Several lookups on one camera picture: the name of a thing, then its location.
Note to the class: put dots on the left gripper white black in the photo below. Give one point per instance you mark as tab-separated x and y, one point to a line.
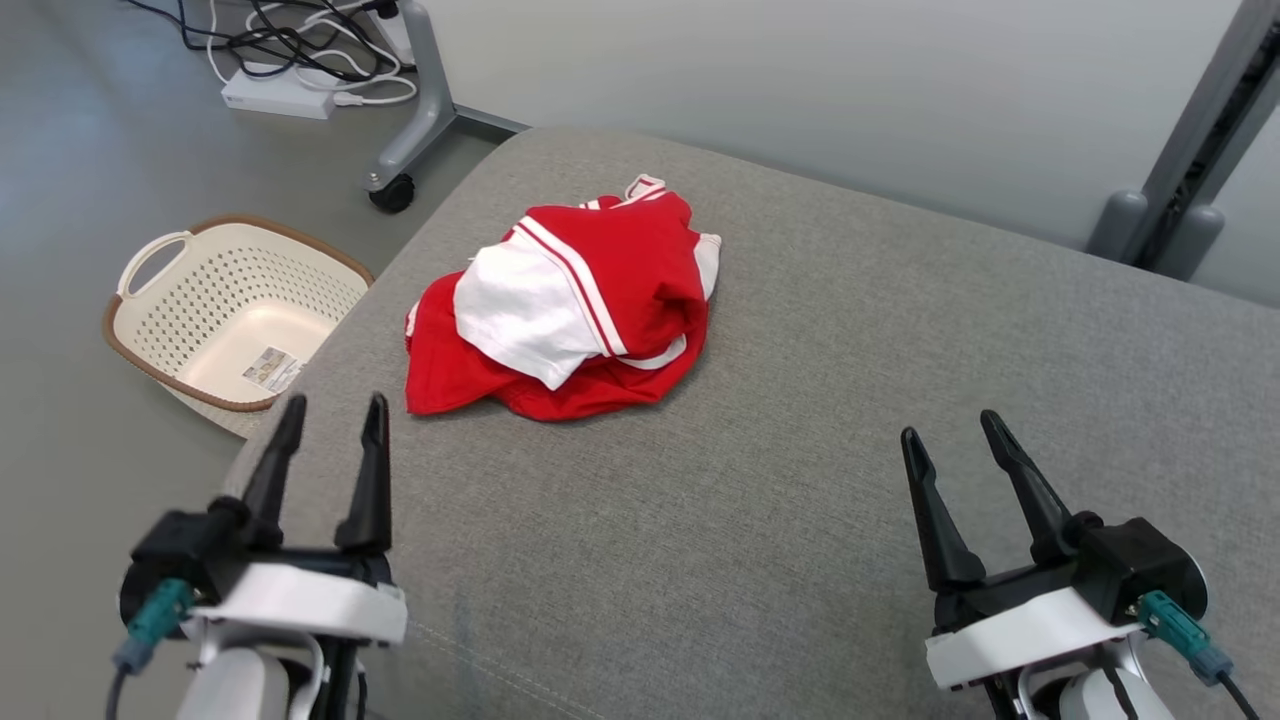
320	605

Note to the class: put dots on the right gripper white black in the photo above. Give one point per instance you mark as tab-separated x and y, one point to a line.
1020	630

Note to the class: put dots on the red shorts white stripe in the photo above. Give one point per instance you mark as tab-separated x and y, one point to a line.
450	370

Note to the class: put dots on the red basketball jersey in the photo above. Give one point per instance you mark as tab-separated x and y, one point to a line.
640	260

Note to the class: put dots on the cream laundry basket brown rim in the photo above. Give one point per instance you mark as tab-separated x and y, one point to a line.
230	300

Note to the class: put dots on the white power strip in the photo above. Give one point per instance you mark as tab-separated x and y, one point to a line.
270	95

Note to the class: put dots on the grey wheeled stand leg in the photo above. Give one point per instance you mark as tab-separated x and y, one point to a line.
430	100

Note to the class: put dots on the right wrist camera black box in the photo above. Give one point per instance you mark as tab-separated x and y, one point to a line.
1130	565

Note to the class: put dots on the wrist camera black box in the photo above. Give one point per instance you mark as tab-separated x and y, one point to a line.
1130	565
185	550

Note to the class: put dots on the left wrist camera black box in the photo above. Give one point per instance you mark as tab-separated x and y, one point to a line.
185	550

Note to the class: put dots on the grey wall rail post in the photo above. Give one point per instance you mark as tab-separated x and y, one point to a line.
1200	130

